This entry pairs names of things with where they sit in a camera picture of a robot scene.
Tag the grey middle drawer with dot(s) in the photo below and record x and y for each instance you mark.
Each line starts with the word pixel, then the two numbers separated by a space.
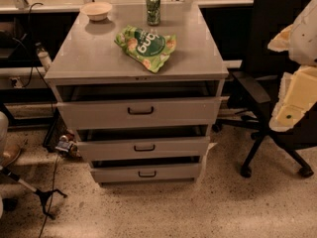
pixel 143 143

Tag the grey bottom drawer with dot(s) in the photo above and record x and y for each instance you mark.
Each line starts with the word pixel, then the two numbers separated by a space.
pixel 188 167

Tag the brown shoe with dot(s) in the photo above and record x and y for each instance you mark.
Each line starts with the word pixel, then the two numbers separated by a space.
pixel 10 155

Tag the beige bowl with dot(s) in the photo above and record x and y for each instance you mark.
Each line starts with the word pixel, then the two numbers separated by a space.
pixel 96 11

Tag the green snack bag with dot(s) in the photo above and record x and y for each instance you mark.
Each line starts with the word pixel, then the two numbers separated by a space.
pixel 150 49

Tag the grey drawer cabinet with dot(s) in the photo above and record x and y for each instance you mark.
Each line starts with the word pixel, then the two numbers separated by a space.
pixel 90 57

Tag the black tripod stand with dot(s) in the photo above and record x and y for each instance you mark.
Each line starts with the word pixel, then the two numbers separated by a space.
pixel 43 195

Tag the small floor clutter items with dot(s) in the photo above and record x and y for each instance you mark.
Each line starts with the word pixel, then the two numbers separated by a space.
pixel 66 146

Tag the grey top drawer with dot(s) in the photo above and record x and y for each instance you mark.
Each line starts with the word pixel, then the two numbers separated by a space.
pixel 132 106

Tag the plastic water bottle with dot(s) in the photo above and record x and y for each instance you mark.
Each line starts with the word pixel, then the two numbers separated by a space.
pixel 43 56

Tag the black office chair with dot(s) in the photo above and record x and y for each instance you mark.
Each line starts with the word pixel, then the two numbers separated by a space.
pixel 277 81

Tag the grey drawer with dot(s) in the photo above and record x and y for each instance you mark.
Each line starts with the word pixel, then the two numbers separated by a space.
pixel 132 106
pixel 188 167
pixel 143 143

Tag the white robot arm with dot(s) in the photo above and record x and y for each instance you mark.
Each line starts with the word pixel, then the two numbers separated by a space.
pixel 303 37

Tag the green soda can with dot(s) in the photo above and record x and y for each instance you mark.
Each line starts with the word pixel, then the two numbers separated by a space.
pixel 153 12

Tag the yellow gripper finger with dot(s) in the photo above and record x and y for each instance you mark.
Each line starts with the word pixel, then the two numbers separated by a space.
pixel 297 94
pixel 280 42

